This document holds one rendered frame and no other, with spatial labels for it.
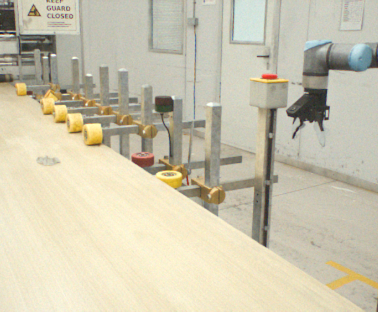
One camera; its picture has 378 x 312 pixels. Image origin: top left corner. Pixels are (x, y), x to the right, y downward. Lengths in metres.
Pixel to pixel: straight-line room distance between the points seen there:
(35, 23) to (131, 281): 3.34
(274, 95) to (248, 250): 0.40
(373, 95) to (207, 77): 2.30
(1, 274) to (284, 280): 0.51
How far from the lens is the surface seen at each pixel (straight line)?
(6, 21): 4.08
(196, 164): 1.80
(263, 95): 1.20
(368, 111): 4.40
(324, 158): 4.75
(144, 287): 0.88
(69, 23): 4.14
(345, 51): 1.71
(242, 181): 1.62
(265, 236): 1.32
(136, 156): 1.68
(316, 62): 1.75
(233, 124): 5.64
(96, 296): 0.86
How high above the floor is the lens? 1.34
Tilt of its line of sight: 15 degrees down
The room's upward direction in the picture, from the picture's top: 1 degrees clockwise
